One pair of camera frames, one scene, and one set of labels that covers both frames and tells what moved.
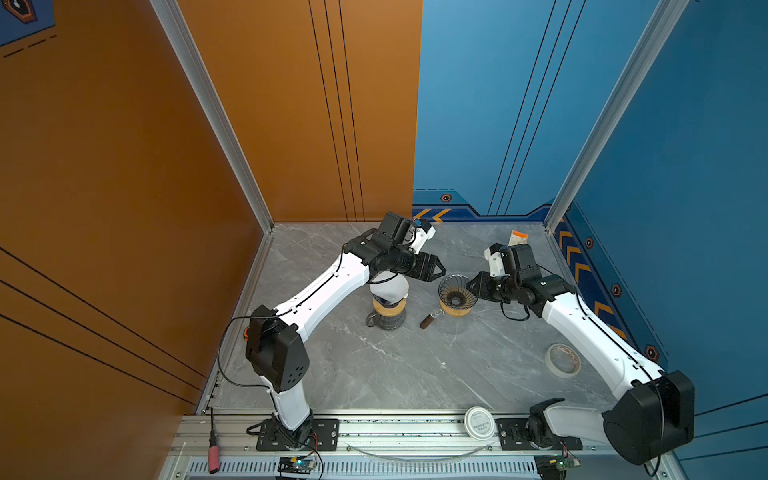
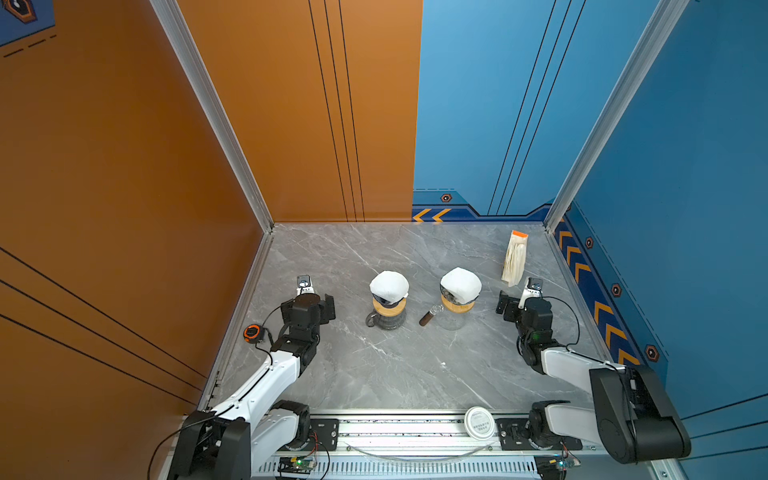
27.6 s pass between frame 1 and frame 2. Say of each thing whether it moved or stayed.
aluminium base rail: stayed
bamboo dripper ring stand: stayed
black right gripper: moved
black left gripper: moved
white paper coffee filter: stayed
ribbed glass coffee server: stayed
